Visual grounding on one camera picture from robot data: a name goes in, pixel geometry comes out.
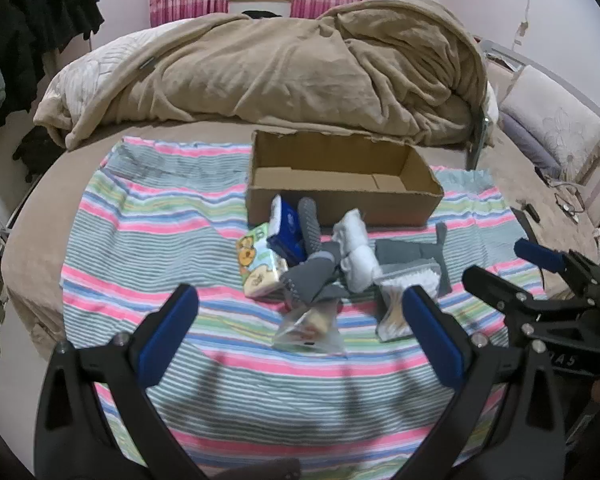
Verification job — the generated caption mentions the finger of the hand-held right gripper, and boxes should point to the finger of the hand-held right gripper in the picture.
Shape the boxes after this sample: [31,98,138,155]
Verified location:
[514,238,600,286]
[462,266,536,321]

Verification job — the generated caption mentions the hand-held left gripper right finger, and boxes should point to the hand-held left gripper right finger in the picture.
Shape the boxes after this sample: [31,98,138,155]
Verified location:
[395,285,566,480]

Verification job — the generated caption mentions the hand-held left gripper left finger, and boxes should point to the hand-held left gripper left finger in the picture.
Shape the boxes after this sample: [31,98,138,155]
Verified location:
[34,283,216,480]

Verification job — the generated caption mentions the cotton swab pack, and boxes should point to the cotton swab pack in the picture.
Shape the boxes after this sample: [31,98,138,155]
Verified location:
[375,280,421,342]

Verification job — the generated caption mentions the white bristle brush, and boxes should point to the white bristle brush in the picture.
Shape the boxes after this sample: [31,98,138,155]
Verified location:
[372,259,442,301]

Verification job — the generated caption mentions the light grey sock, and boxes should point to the light grey sock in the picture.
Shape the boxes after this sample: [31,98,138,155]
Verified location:
[372,222,452,297]

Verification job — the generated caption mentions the cartoon printed tissue pack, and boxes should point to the cartoon printed tissue pack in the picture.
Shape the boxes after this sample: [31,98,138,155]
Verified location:
[236,223,290,301]

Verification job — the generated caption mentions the white socks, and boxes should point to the white socks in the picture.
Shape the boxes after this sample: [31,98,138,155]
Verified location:
[331,210,381,293]

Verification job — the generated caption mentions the clear plastic bag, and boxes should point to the clear plastic bag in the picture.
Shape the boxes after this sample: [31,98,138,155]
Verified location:
[272,300,346,357]

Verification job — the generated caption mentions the dark grey dotted socks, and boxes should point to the dark grey dotted socks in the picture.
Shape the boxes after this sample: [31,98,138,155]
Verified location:
[281,197,353,313]

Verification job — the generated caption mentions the blue tissue pack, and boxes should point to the blue tissue pack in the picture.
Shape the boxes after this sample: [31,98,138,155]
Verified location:
[266,195,308,267]

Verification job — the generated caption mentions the cardboard box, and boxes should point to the cardboard box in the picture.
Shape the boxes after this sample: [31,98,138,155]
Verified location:
[246,130,445,228]

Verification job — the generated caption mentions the eyeglasses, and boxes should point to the eyeglasses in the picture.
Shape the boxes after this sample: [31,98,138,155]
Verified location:
[535,165,588,223]

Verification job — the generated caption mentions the striped pastel cloth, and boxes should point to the striped pastel cloth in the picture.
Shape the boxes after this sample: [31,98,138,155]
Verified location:
[60,136,548,480]

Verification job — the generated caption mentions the grey pillow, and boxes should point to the grey pillow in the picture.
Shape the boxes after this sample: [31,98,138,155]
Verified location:
[500,112,561,171]

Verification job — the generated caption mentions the beige flowered pillow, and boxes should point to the beige flowered pillow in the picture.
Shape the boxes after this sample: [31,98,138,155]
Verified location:
[500,65,600,183]

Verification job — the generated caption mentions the bed with brown sheet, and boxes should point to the bed with brown sheet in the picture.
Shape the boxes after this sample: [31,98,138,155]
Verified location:
[2,65,600,361]

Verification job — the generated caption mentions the black cloth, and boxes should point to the black cloth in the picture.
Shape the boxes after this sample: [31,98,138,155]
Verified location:
[12,125,56,183]

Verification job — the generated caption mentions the white striped pillow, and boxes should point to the white striped pillow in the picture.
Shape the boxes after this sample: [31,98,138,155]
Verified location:
[40,35,181,126]

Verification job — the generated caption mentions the beige fleece blanket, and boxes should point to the beige fleece blanket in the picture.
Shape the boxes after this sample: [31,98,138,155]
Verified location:
[32,0,491,150]

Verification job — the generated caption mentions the hanging black clothes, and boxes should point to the hanging black clothes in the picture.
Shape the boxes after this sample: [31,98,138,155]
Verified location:
[0,0,105,141]

